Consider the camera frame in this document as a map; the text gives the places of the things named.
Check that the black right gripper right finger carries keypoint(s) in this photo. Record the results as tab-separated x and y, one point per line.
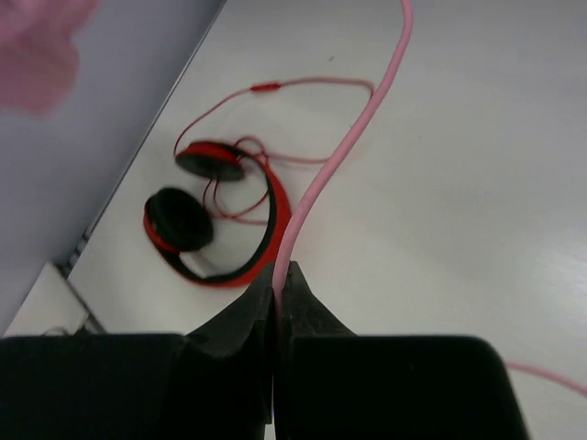
333	384

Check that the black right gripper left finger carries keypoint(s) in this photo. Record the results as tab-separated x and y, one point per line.
59	381

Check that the left aluminium side rail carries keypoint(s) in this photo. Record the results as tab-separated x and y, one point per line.
87	323

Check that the pink headphones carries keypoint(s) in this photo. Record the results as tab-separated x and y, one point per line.
39	58

